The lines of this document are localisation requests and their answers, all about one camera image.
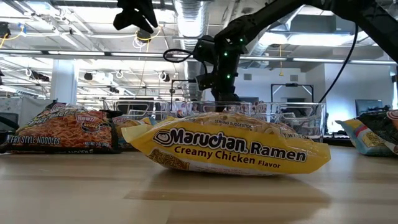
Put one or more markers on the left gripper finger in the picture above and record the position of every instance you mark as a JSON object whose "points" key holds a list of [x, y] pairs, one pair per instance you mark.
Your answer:
{"points": [[122, 20], [149, 20]]}

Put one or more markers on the yellow Maruchan ramen pack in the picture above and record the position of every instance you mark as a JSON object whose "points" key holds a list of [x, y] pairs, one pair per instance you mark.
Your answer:
{"points": [[224, 149]]}

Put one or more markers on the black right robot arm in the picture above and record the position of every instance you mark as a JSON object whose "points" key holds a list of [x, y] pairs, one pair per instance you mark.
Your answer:
{"points": [[264, 18]]}

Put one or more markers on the clear plastic bin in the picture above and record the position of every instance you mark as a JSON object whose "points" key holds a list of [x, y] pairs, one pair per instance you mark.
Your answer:
{"points": [[298, 121], [253, 109], [140, 109]]}

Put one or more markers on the ceiling light strip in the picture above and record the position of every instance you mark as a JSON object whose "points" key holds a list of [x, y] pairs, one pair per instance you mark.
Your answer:
{"points": [[136, 54], [262, 58], [76, 53], [320, 59]]}

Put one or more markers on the white pillar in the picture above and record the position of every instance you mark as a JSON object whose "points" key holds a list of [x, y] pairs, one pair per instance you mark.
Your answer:
{"points": [[63, 81]]}

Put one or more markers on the dark monitor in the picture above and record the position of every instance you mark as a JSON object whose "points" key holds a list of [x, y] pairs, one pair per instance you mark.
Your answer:
{"points": [[368, 107]]}

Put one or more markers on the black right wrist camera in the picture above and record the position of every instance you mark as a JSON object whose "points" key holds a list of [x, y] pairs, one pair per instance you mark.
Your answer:
{"points": [[205, 48]]}

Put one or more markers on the silver ventilation duct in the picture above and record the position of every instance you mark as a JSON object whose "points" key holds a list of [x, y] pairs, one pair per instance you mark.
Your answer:
{"points": [[192, 18]]}

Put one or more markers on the black metal stand frame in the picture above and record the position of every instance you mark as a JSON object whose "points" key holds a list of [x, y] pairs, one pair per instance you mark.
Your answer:
{"points": [[292, 84]]}

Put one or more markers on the black aluminium table frame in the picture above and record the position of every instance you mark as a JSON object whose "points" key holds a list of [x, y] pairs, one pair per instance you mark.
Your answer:
{"points": [[339, 140]]}

